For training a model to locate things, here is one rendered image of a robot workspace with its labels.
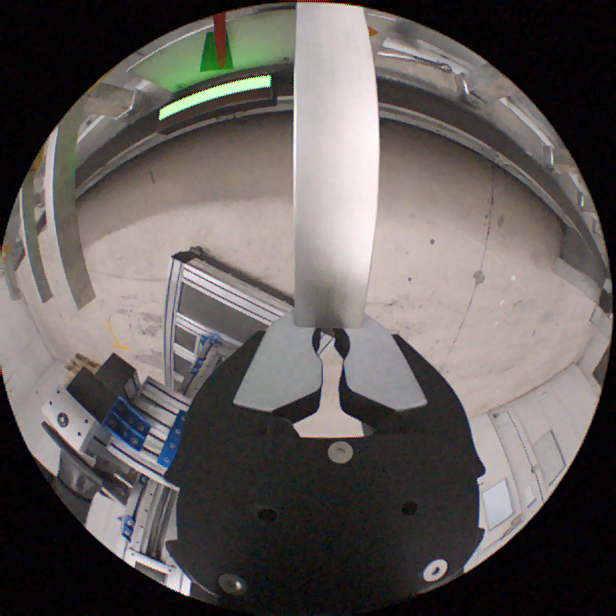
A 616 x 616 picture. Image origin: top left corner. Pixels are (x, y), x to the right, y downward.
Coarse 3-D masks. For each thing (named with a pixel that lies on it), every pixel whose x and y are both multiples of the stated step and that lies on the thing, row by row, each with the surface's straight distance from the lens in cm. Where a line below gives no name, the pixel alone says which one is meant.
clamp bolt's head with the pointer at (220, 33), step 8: (216, 16) 24; (224, 16) 24; (216, 24) 25; (224, 24) 25; (216, 32) 26; (224, 32) 26; (216, 40) 26; (224, 40) 26; (216, 48) 27; (224, 48) 27; (224, 56) 29; (224, 64) 30
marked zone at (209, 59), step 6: (210, 36) 27; (210, 42) 27; (228, 42) 27; (204, 48) 28; (210, 48) 28; (228, 48) 28; (204, 54) 29; (210, 54) 29; (228, 54) 29; (204, 60) 30; (210, 60) 30; (216, 60) 30; (228, 60) 30; (204, 66) 31; (210, 66) 31; (216, 66) 31; (228, 66) 31
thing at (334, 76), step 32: (320, 32) 11; (352, 32) 11; (320, 64) 9; (352, 64) 10; (320, 96) 8; (352, 96) 8; (320, 128) 8; (352, 128) 8; (320, 160) 7; (352, 160) 7; (320, 192) 7; (352, 192) 7; (320, 224) 7; (352, 224) 7; (320, 256) 7; (352, 256) 8; (320, 288) 8; (352, 288) 8; (320, 320) 9; (352, 320) 9
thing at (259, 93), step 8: (264, 88) 28; (224, 96) 30; (232, 96) 29; (240, 96) 29; (248, 96) 28; (256, 96) 28; (264, 96) 28; (200, 104) 31; (208, 104) 30; (216, 104) 30; (224, 104) 29; (176, 112) 33; (184, 112) 32; (192, 112) 31; (200, 112) 30; (160, 120) 35; (168, 120) 34; (176, 120) 32; (160, 128) 34
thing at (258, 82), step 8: (248, 80) 30; (256, 80) 30; (264, 80) 29; (216, 88) 31; (224, 88) 31; (232, 88) 30; (240, 88) 30; (248, 88) 29; (192, 96) 33; (200, 96) 32; (208, 96) 31; (216, 96) 31; (176, 104) 34; (184, 104) 33; (192, 104) 32; (160, 112) 36; (168, 112) 34
